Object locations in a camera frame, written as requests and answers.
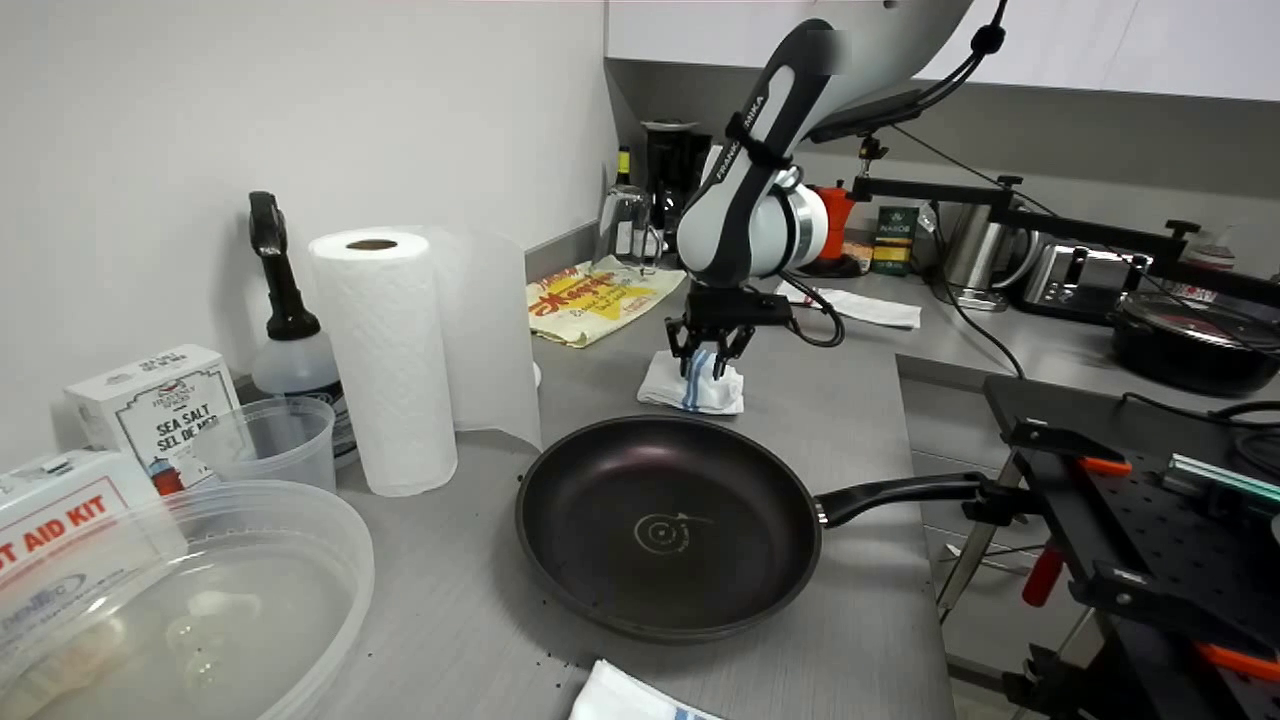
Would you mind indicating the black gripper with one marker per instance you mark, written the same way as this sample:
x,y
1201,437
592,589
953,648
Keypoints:
x,y
725,317

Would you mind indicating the white blue striped towel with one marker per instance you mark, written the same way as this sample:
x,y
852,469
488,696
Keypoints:
x,y
691,388

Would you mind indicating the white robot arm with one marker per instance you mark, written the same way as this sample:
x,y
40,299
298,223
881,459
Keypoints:
x,y
840,69

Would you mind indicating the black frying pan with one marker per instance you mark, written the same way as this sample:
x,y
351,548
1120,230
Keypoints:
x,y
683,531

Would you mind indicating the white paper towel roll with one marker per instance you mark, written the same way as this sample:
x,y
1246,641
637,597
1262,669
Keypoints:
x,y
431,342

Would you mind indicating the small white blue towel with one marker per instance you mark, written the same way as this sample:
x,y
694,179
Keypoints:
x,y
611,693

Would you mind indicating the yellow printed bag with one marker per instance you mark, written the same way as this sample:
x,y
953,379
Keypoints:
x,y
598,299

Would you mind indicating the black spray bottle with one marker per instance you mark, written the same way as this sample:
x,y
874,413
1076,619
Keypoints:
x,y
293,355

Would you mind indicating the clear plastic cup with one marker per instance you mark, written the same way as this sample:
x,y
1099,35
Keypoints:
x,y
289,437

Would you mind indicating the black perforated robot table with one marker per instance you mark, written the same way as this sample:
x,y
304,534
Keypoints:
x,y
1166,536

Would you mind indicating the black round appliance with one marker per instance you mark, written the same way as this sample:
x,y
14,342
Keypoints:
x,y
1184,350

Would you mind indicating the clear plastic bowl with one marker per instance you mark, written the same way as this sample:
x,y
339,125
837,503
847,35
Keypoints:
x,y
234,602

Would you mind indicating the sea salt box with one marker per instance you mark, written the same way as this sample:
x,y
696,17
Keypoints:
x,y
154,410

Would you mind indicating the first aid kit box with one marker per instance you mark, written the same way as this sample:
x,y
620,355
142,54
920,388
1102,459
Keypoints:
x,y
73,523

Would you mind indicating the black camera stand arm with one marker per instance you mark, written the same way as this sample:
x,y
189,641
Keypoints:
x,y
1110,158

